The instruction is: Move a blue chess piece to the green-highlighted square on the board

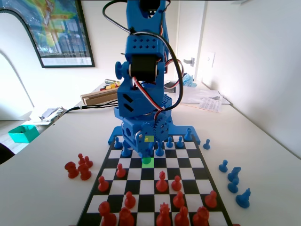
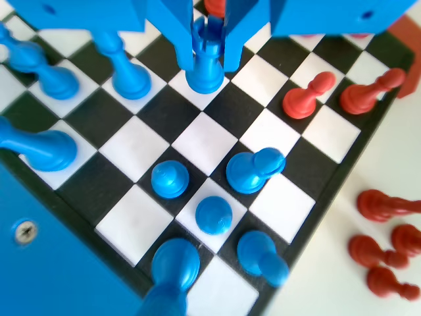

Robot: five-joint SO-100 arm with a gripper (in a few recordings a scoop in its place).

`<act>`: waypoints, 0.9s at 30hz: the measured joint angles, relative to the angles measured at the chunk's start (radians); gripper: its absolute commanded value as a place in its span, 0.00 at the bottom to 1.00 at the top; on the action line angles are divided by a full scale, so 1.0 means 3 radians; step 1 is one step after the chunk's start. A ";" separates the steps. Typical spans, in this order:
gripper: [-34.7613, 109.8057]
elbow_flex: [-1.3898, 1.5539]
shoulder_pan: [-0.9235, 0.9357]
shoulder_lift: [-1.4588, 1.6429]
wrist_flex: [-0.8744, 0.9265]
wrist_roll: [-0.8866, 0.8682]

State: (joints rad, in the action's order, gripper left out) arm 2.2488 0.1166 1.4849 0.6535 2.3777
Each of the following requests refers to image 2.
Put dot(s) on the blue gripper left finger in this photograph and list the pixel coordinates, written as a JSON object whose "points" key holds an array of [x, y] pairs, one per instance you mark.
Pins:
{"points": [[184, 33]]}

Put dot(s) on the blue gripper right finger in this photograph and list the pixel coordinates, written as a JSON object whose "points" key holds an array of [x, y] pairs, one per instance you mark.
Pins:
{"points": [[233, 33]]}

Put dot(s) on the blue chess rook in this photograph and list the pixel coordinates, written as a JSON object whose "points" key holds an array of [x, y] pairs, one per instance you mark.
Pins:
{"points": [[205, 75]]}

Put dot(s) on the blue chess bishop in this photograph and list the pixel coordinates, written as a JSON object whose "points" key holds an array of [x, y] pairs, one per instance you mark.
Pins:
{"points": [[245, 172], [131, 82]]}

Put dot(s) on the blue chess queen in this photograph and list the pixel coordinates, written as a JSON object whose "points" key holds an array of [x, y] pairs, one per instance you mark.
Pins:
{"points": [[49, 151]]}

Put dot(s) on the blue chess king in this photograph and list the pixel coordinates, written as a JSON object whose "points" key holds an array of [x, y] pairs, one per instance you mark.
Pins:
{"points": [[174, 263]]}

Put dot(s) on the black white chessboard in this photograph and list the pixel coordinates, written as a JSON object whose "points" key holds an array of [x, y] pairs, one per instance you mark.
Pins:
{"points": [[204, 141]]}

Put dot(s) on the silver plate screw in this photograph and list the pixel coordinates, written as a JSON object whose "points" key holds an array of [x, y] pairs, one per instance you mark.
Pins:
{"points": [[25, 232]]}

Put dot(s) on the blue base plate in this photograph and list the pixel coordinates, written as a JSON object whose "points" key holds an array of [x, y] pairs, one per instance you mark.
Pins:
{"points": [[49, 263]]}

